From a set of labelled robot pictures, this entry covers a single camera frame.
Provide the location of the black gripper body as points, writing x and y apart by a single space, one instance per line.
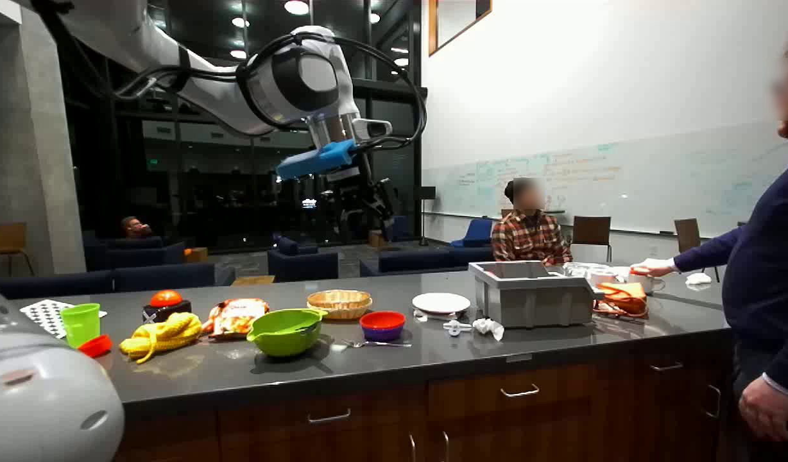
358 188

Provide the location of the purple and red bowl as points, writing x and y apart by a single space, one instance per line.
382 325

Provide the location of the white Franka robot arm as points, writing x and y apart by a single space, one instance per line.
290 80

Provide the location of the green plastic bowl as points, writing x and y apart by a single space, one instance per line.
286 334

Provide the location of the long dark blue sofa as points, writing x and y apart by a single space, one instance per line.
427 259

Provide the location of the dark blue armchair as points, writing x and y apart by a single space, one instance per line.
303 265

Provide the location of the woven wicker basket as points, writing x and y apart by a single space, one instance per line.
340 303

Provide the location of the white round plate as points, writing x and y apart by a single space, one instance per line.
439 303

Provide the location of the low wooden table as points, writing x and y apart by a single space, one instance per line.
253 280

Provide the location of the seated person plaid shirt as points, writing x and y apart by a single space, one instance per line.
530 238

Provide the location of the white crumpled wrapper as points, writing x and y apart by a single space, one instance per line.
486 328

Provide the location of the orange snack bag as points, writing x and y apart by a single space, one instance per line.
238 319

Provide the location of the gray plastic bin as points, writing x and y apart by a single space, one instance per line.
536 303

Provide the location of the round ceiling light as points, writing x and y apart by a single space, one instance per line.
296 5
238 54
238 22

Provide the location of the wood framed window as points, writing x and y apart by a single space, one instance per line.
458 22

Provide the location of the brown chair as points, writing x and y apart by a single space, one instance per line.
591 231
689 231

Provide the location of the white plastic bag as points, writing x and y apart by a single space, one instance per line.
593 270

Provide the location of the orange dome button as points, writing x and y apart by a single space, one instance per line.
167 299

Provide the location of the black box white cross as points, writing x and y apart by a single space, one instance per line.
164 316

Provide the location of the distant seated person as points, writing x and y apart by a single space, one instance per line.
136 227

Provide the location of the yellow knitted cloth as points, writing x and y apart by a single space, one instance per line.
163 334

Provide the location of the bagged bread loaf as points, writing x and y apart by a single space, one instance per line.
622 299

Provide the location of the wooden counter cabinet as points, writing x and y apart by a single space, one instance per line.
580 411

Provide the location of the red plastic lid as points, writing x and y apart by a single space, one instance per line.
95 344

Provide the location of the green plastic cup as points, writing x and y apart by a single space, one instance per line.
81 325

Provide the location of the small white crumpled item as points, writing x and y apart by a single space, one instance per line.
698 280

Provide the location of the striped paper sheet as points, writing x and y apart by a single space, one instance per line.
45 315

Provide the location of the wooden chair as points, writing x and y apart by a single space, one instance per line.
4 239

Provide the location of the standing person navy sweater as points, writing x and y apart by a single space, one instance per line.
765 274

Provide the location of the wall whiteboard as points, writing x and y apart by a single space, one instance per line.
666 182

